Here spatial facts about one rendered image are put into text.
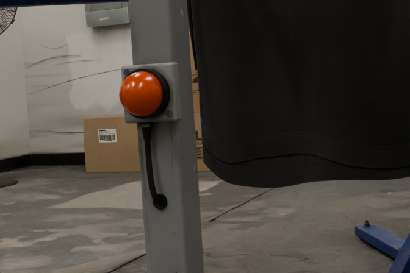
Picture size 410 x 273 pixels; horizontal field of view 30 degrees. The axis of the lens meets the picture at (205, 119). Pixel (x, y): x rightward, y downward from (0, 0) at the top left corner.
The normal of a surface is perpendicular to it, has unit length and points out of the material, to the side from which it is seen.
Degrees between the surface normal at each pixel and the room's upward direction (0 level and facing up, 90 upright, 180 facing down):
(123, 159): 92
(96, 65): 90
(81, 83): 90
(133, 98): 100
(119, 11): 90
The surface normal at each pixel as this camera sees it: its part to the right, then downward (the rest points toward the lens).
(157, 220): -0.38, 0.07
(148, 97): 0.43, 0.18
